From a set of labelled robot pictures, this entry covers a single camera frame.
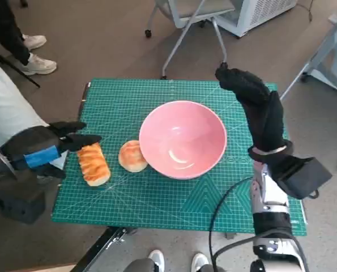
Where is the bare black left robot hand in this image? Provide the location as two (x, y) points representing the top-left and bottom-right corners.
(0, 121), (103, 180)

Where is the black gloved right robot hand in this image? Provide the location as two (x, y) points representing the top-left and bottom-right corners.
(215, 67), (287, 152)

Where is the long toy bread loaf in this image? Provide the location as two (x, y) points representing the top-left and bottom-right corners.
(76, 142), (112, 187)

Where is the pink bowl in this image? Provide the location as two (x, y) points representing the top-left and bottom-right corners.
(138, 100), (228, 180)

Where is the round toy bread bun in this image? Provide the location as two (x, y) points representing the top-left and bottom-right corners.
(118, 140), (148, 173)

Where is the person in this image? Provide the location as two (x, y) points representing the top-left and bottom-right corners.
(0, 53), (50, 148)
(0, 0), (58, 76)

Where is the thin black rod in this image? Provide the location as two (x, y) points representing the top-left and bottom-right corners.
(0, 45), (41, 88)

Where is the white perforated cabinet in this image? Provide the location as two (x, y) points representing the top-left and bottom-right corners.
(215, 0), (296, 37)

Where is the grey rolling chair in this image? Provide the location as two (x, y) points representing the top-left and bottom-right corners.
(144, 0), (237, 80)

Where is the green cutting mat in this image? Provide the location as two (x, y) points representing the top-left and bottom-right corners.
(50, 78), (308, 236)

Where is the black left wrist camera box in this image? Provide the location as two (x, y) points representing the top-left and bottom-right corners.
(0, 175), (46, 225)

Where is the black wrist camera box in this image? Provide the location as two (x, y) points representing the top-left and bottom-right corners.
(0, 175), (46, 225)
(271, 155), (333, 200)

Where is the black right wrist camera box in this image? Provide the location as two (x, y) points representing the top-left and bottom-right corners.
(271, 155), (333, 200)

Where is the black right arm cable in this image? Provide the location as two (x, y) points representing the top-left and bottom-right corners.
(209, 177), (255, 272)

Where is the black folding table frame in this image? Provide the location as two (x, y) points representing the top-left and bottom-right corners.
(77, 226), (138, 272)

